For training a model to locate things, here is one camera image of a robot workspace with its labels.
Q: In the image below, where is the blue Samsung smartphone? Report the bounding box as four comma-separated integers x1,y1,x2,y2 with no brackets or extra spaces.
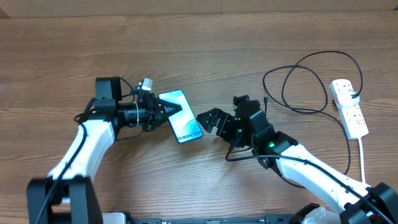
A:
159,90,203,144

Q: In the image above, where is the black charger cable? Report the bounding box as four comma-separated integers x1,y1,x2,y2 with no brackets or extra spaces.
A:
262,50,364,189

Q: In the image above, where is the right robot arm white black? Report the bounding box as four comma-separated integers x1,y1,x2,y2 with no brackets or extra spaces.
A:
197,100,397,223

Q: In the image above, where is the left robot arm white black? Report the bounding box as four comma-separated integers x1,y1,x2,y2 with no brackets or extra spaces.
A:
27,77,182,223

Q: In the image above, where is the white charger adapter plug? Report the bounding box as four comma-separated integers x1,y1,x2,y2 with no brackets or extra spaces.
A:
334,91,360,109

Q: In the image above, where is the white power strip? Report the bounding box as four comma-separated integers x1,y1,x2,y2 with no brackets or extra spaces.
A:
330,79,369,139

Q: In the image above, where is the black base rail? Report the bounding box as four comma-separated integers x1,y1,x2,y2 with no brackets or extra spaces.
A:
102,211,296,224

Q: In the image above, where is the white power strip cord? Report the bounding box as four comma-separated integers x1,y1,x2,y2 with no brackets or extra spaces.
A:
357,138,366,183

